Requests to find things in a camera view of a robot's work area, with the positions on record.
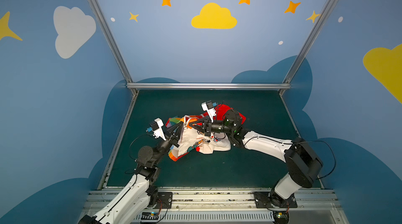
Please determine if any rainbow striped kids jacket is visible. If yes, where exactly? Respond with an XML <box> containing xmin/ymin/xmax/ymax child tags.
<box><xmin>166</xmin><ymin>101</ymin><xmax>246</xmax><ymax>161</ymax></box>

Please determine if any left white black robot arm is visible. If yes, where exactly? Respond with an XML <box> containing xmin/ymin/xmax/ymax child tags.
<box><xmin>79</xmin><ymin>121</ymin><xmax>184</xmax><ymax>224</ymax></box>

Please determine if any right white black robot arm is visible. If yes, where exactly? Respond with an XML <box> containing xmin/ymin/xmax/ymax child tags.
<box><xmin>189</xmin><ymin>110</ymin><xmax>323</xmax><ymax>208</ymax></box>

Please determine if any small green circuit board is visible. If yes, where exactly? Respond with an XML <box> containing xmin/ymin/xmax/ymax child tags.
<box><xmin>141</xmin><ymin>212</ymin><xmax>160</xmax><ymax>221</ymax></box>

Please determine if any black round connector green led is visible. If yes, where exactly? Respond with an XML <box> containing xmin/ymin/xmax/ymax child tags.
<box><xmin>272</xmin><ymin>211</ymin><xmax>290</xmax><ymax>224</ymax></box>

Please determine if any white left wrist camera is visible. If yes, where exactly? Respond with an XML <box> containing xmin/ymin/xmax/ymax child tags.
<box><xmin>146</xmin><ymin>118</ymin><xmax>166</xmax><ymax>141</ymax></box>

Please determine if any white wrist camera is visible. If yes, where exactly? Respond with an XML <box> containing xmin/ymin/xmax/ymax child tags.
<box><xmin>146</xmin><ymin>118</ymin><xmax>166</xmax><ymax>141</ymax></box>
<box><xmin>201</xmin><ymin>101</ymin><xmax>217</xmax><ymax>122</ymax></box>

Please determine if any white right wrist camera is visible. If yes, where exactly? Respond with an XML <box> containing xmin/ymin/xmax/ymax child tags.
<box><xmin>201</xmin><ymin>101</ymin><xmax>217</xmax><ymax>122</ymax></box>

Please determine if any back horizontal aluminium rail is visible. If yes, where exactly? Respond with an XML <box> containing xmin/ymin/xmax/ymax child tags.
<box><xmin>126</xmin><ymin>83</ymin><xmax>291</xmax><ymax>90</ymax></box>

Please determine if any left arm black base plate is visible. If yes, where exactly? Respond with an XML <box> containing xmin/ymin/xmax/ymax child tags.
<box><xmin>147</xmin><ymin>192</ymin><xmax>173</xmax><ymax>209</ymax></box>

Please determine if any right side aluminium table rail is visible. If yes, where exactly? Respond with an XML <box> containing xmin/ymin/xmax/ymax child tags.
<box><xmin>278</xmin><ymin>90</ymin><xmax>325</xmax><ymax>189</ymax></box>

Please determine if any aluminium table rail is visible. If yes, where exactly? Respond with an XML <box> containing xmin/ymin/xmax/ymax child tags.
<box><xmin>97</xmin><ymin>92</ymin><xmax>138</xmax><ymax>190</ymax></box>
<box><xmin>278</xmin><ymin>90</ymin><xmax>325</xmax><ymax>189</ymax></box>

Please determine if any left side aluminium table rail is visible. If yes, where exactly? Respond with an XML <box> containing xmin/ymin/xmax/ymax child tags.
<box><xmin>97</xmin><ymin>92</ymin><xmax>138</xmax><ymax>190</ymax></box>

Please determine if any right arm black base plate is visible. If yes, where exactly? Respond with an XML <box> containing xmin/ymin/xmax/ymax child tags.
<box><xmin>253</xmin><ymin>192</ymin><xmax>298</xmax><ymax>209</ymax></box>

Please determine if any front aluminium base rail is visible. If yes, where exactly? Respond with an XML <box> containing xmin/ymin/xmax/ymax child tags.
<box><xmin>76</xmin><ymin>187</ymin><xmax>349</xmax><ymax>224</ymax></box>

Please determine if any left aluminium frame post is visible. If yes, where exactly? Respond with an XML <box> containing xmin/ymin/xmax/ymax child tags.
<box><xmin>87</xmin><ymin>0</ymin><xmax>133</xmax><ymax>83</ymax></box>

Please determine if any aluminium frame post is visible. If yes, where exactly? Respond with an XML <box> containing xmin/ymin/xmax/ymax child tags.
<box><xmin>283</xmin><ymin>0</ymin><xmax>339</xmax><ymax>85</ymax></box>
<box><xmin>87</xmin><ymin>0</ymin><xmax>133</xmax><ymax>83</ymax></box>

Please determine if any right aluminium frame post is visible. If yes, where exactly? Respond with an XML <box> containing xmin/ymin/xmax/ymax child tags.
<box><xmin>283</xmin><ymin>0</ymin><xmax>339</xmax><ymax>85</ymax></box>

